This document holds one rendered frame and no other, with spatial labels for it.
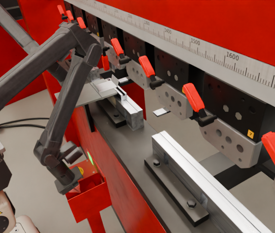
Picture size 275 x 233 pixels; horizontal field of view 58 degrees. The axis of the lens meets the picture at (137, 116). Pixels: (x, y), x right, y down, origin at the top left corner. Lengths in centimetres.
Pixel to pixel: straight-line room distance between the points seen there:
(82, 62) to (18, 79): 19
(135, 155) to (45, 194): 130
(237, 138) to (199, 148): 180
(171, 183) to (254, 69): 53
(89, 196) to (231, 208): 54
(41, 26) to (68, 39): 120
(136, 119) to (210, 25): 68
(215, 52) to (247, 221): 44
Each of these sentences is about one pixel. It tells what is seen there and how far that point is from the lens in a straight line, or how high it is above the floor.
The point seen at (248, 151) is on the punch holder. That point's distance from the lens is 51.
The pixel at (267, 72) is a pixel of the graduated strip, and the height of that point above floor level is 139.
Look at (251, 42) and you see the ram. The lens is 44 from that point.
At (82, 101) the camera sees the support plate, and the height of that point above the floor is 100.
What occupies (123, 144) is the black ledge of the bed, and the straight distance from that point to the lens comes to 105.
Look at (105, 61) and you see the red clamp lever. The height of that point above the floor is 119.
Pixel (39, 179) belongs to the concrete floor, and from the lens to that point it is 232.
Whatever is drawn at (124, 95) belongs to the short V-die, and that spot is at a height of 99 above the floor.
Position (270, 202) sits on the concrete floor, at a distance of 205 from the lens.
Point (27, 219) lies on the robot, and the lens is 174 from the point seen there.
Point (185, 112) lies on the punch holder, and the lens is 63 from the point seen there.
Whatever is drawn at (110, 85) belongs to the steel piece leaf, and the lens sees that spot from 124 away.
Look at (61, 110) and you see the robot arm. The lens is 82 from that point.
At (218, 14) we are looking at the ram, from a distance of 48.
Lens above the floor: 157
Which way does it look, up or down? 35 degrees down
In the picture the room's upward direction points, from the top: 6 degrees counter-clockwise
